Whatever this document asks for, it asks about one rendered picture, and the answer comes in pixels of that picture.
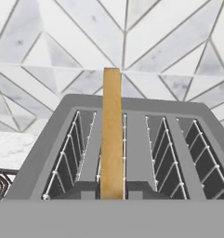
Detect golden brown bread slice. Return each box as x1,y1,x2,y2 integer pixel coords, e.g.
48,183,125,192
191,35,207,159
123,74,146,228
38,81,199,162
99,67,125,200

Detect grey four-slot toaster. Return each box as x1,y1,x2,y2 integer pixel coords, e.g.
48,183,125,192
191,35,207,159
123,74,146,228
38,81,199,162
3,93,224,201

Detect black wire rack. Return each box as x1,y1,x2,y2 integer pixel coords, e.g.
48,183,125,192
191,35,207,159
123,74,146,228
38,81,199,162
0,167,20,200

